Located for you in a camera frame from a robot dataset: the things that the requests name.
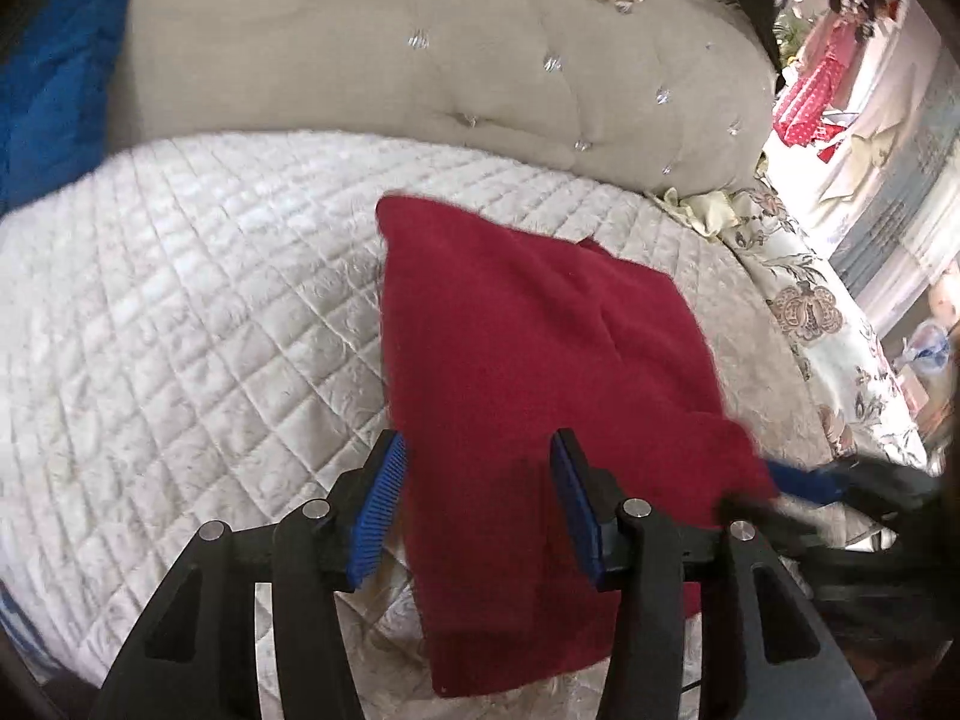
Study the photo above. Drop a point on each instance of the white quilted bedspread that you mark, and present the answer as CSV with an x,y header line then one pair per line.
x,y
195,292

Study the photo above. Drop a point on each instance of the red hanging clothes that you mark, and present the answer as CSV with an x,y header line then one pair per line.
x,y
814,90

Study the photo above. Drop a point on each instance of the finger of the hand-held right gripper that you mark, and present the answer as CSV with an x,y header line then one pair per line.
x,y
780,521
806,481

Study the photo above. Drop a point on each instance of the beige tufted headboard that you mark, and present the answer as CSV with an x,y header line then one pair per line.
x,y
360,67

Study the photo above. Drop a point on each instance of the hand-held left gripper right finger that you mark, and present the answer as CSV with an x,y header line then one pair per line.
x,y
577,510

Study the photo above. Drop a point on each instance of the red sweater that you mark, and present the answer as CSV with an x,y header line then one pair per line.
x,y
510,360

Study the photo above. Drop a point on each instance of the blue quilted blanket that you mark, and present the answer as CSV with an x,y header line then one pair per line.
x,y
52,82

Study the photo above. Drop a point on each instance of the floral bedsheet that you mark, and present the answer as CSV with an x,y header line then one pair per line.
x,y
810,307

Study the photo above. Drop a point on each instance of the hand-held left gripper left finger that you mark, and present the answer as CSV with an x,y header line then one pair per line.
x,y
379,514

